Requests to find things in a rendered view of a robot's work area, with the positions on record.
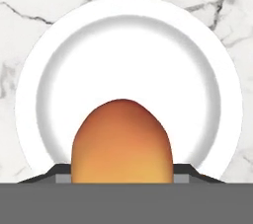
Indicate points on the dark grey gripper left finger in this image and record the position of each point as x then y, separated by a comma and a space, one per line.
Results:
59, 172

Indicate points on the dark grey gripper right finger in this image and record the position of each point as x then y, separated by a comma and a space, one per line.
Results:
184, 172

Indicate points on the white round plate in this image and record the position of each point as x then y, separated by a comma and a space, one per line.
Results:
131, 57

